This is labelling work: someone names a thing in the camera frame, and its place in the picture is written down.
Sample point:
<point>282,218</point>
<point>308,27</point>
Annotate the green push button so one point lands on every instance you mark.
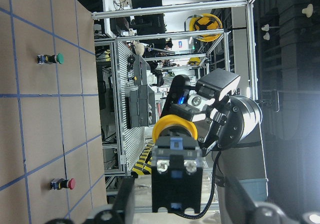
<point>50,59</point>

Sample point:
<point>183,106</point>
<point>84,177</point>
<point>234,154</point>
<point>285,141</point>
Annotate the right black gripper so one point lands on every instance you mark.
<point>220,124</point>

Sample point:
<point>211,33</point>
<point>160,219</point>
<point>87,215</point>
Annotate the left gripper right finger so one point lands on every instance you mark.
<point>262,204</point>

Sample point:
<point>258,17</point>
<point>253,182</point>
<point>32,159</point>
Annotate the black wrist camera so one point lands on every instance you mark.
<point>217,84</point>

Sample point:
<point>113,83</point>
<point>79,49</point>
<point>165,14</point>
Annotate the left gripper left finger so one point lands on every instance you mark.
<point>121,211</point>

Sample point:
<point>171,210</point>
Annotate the red push button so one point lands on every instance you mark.
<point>61,183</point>

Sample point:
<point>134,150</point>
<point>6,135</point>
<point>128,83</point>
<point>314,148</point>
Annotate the yellow push button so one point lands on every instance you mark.
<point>176,166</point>

